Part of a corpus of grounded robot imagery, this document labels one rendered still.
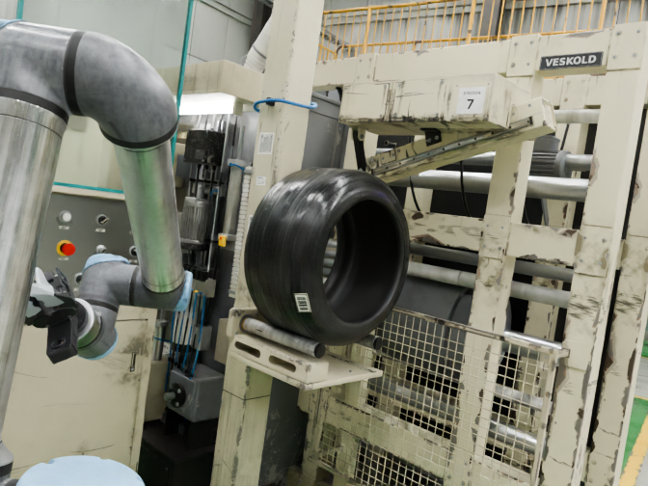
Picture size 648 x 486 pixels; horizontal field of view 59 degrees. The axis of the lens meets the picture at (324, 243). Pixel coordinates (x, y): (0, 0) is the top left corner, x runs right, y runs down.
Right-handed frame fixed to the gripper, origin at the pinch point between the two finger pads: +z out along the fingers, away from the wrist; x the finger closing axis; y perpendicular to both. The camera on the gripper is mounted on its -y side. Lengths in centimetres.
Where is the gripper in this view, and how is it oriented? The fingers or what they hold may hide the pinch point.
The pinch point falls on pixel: (26, 292)
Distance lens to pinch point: 102.6
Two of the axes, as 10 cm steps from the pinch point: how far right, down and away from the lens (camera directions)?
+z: 0.3, -4.3, -9.0
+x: 9.0, -3.9, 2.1
